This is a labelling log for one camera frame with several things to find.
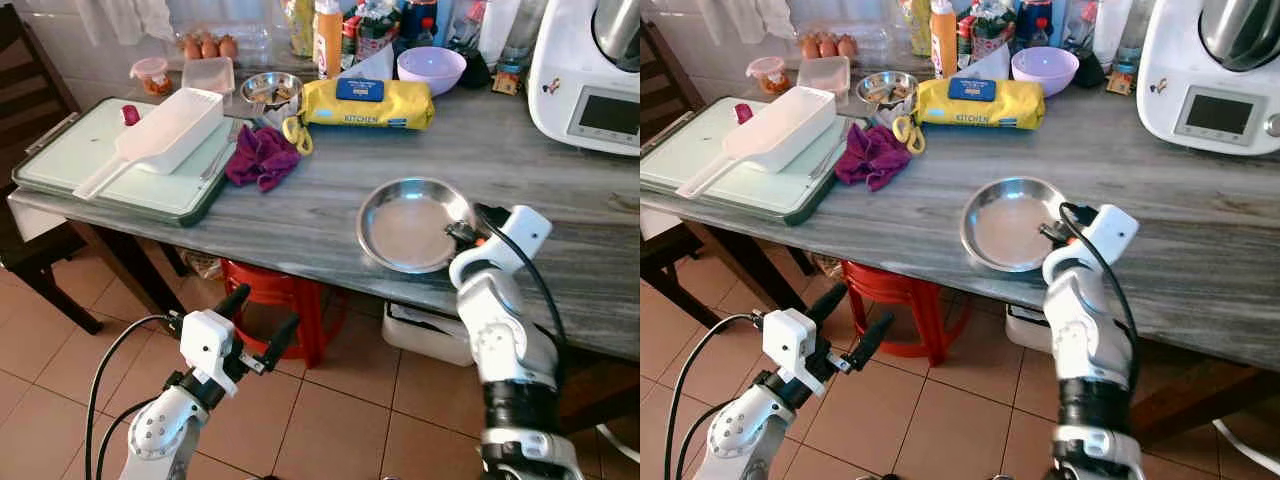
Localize yellow kitchen towel package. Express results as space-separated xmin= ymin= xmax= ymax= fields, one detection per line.
xmin=915 ymin=77 xmax=1046 ymax=130
xmin=302 ymin=78 xmax=436 ymax=131

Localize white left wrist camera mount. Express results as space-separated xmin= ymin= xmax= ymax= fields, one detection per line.
xmin=180 ymin=310 xmax=241 ymax=394
xmin=762 ymin=308 xmax=829 ymax=396

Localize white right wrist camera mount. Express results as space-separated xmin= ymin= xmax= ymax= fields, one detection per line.
xmin=470 ymin=206 xmax=553 ymax=286
xmin=1058 ymin=204 xmax=1140 ymax=281

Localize blue and red bottle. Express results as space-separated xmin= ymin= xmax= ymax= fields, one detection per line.
xmin=400 ymin=0 xmax=438 ymax=51
xmin=1015 ymin=0 xmax=1051 ymax=49

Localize small clear cup red contents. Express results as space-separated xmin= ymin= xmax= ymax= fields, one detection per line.
xmin=130 ymin=57 xmax=171 ymax=96
xmin=747 ymin=56 xmax=789 ymax=96

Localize clear square plastic container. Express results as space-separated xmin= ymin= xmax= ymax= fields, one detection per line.
xmin=182 ymin=57 xmax=236 ymax=96
xmin=797 ymin=56 xmax=851 ymax=96

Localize purple cloth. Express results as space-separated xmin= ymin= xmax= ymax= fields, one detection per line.
xmin=835 ymin=122 xmax=913 ymax=191
xmin=224 ymin=124 xmax=303 ymax=193

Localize small steel bowl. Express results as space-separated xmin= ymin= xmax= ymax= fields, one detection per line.
xmin=856 ymin=71 xmax=919 ymax=109
xmin=240 ymin=72 xmax=304 ymax=111

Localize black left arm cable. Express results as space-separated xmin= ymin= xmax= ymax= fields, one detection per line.
xmin=85 ymin=315 xmax=183 ymax=480
xmin=665 ymin=313 xmax=767 ymax=480

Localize short white hanging cloth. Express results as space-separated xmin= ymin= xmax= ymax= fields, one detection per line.
xmin=715 ymin=0 xmax=796 ymax=43
xmin=100 ymin=0 xmax=176 ymax=46

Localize white kitchen cooking machine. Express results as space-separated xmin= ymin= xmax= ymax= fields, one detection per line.
xmin=527 ymin=0 xmax=641 ymax=156
xmin=1137 ymin=0 xmax=1280 ymax=156

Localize dark wooden chair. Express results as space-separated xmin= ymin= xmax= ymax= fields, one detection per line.
xmin=0 ymin=5 xmax=106 ymax=336
xmin=640 ymin=20 xmax=723 ymax=331

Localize white plastic bin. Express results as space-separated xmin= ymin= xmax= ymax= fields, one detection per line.
xmin=1005 ymin=303 xmax=1061 ymax=353
xmin=382 ymin=300 xmax=476 ymax=366

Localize round steel plate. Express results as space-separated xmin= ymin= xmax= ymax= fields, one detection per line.
xmin=357 ymin=177 xmax=478 ymax=275
xmin=961 ymin=177 xmax=1070 ymax=273

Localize white bottle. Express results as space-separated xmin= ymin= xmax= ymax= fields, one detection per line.
xmin=478 ymin=0 xmax=519 ymax=61
xmin=1092 ymin=0 xmax=1131 ymax=66

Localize white plastic handled container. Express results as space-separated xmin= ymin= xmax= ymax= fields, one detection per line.
xmin=676 ymin=86 xmax=838 ymax=199
xmin=73 ymin=87 xmax=226 ymax=201

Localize white floor cable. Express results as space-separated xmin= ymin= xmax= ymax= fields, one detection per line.
xmin=1213 ymin=418 xmax=1280 ymax=477
xmin=597 ymin=425 xmax=641 ymax=464

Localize lilac plastic bowl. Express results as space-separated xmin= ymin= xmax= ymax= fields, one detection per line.
xmin=397 ymin=46 xmax=468 ymax=97
xmin=1011 ymin=46 xmax=1081 ymax=97

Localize orange bottle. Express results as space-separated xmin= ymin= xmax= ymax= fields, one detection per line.
xmin=314 ymin=0 xmax=344 ymax=79
xmin=930 ymin=0 xmax=959 ymax=79

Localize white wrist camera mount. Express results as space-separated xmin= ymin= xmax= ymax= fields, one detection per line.
xmin=180 ymin=310 xmax=241 ymax=394
xmin=762 ymin=308 xmax=829 ymax=396
xmin=1058 ymin=204 xmax=1140 ymax=281
xmin=470 ymin=206 xmax=553 ymax=286

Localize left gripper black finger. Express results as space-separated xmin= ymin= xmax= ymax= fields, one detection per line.
xmin=262 ymin=314 xmax=301 ymax=363
xmin=855 ymin=312 xmax=895 ymax=363
xmin=808 ymin=283 xmax=849 ymax=324
xmin=213 ymin=285 xmax=251 ymax=322

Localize small black object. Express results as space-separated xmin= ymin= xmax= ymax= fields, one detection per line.
xmin=1075 ymin=48 xmax=1106 ymax=89
xmin=460 ymin=45 xmax=493 ymax=89

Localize yellow green bottle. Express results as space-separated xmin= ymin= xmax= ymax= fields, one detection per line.
xmin=285 ymin=0 xmax=316 ymax=56
xmin=900 ymin=0 xmax=931 ymax=56

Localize yellow handled scissors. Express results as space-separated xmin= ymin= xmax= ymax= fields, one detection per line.
xmin=893 ymin=115 xmax=926 ymax=156
xmin=282 ymin=115 xmax=314 ymax=156

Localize white paper napkin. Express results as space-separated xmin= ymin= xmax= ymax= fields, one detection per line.
xmin=955 ymin=45 xmax=1011 ymax=81
xmin=340 ymin=45 xmax=396 ymax=83

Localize red plastic stool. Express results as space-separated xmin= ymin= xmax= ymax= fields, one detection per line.
xmin=840 ymin=260 xmax=966 ymax=366
xmin=220 ymin=258 xmax=346 ymax=369

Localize dark wooden table leg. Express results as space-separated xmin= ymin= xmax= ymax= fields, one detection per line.
xmin=1135 ymin=362 xmax=1280 ymax=447
xmin=70 ymin=220 xmax=187 ymax=319
xmin=700 ymin=215 xmax=816 ymax=316

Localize clear plastic bottle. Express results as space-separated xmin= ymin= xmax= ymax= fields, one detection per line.
xmin=1112 ymin=0 xmax=1161 ymax=76
xmin=497 ymin=0 xmax=547 ymax=76

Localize pale green cutting board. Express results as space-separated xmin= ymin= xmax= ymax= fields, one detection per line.
xmin=12 ymin=97 xmax=241 ymax=228
xmin=640 ymin=97 xmax=861 ymax=226

